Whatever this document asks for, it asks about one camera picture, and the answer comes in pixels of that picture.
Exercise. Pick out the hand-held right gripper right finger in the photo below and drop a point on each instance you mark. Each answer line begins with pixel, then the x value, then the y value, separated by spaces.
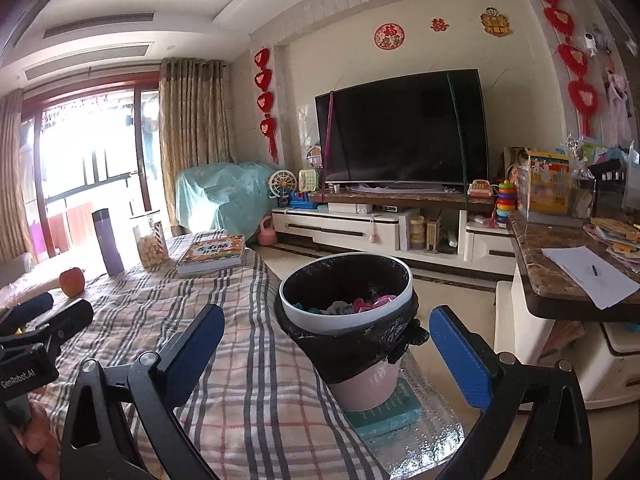
pixel 460 360

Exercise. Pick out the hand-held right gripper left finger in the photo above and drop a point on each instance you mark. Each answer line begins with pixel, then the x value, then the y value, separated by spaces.
pixel 200 340

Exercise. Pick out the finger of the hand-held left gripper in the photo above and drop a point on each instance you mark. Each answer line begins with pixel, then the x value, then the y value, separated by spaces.
pixel 30 307
pixel 70 317

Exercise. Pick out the white pink trash bin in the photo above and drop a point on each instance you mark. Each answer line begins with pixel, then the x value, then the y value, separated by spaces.
pixel 370 390

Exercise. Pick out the pink plastic piece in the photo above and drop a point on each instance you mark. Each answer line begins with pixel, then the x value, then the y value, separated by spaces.
pixel 367 304

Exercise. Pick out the person's left hand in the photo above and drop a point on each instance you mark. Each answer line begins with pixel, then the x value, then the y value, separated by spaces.
pixel 37 430

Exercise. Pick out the red apple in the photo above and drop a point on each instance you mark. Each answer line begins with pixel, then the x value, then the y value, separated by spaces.
pixel 71 282

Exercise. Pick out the pink sofa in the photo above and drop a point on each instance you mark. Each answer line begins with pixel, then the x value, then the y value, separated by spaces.
pixel 20 270

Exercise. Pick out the white side cabinet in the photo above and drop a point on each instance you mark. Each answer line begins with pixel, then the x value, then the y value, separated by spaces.
pixel 520 330

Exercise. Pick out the purple thermos bottle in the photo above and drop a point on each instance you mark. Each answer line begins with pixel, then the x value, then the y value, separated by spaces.
pixel 109 245

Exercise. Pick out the colourful children's book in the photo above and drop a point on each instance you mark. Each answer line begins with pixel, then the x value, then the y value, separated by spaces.
pixel 212 252

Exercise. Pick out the clear cookie jar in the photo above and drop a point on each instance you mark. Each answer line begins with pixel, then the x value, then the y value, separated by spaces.
pixel 150 250

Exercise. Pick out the brown marble counter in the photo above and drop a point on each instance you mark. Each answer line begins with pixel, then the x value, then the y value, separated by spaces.
pixel 540 280

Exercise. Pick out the beige patterned curtain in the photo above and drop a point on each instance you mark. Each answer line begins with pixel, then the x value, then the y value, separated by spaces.
pixel 192 135
pixel 12 185

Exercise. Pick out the pink kettlebell toy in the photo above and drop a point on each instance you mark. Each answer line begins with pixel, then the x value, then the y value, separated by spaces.
pixel 267 234

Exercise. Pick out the wooden toy house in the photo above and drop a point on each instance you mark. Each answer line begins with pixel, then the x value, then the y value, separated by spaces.
pixel 433 236

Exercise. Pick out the cream round tin stack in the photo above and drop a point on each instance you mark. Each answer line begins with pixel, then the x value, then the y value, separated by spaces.
pixel 416 232

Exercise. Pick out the teal cloth covered armchair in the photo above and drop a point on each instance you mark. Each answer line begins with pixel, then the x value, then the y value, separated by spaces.
pixel 220 195

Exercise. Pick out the white paper sheet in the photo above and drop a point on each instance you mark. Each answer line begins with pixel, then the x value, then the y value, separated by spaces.
pixel 580 272

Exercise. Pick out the blue toy box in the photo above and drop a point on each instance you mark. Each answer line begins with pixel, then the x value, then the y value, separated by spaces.
pixel 302 202

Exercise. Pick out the ferris wheel toy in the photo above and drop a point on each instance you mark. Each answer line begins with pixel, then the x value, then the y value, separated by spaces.
pixel 282 186

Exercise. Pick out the white television cabinet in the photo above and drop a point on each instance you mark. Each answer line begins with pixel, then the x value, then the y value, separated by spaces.
pixel 340 230

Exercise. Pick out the yellow toy phone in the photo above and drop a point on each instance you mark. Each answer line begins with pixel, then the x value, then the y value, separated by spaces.
pixel 308 180

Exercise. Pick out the colourful picture box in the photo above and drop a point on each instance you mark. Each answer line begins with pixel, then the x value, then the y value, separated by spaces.
pixel 550 185

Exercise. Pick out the stack of picture books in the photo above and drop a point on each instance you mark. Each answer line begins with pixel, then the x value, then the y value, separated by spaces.
pixel 615 235

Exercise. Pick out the green stick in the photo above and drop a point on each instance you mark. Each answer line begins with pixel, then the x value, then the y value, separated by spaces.
pixel 462 160

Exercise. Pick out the colourful house-shaped card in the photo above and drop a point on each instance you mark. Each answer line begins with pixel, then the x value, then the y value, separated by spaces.
pixel 315 155

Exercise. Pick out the black flat television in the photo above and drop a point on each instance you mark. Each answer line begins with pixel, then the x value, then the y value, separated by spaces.
pixel 405 130

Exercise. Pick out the pink stick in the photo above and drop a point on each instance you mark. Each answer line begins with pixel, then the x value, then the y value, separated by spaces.
pixel 327 140

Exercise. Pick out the long ceiling air vent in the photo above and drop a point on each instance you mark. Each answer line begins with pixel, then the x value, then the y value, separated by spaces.
pixel 100 25

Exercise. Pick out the pink hanging garment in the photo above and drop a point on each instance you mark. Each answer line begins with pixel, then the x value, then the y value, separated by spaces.
pixel 617 105

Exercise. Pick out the small red character decal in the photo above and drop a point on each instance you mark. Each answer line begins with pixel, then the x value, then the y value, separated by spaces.
pixel 439 24

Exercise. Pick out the brown balcony door frame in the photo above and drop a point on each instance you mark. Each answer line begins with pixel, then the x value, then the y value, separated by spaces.
pixel 90 86

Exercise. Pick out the round red wall decal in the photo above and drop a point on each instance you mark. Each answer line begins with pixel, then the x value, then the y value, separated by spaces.
pixel 389 36

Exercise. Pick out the golden figure wall decal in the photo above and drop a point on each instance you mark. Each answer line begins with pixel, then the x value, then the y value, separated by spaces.
pixel 495 21

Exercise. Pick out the white security camera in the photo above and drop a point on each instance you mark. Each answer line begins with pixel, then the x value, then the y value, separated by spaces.
pixel 591 42

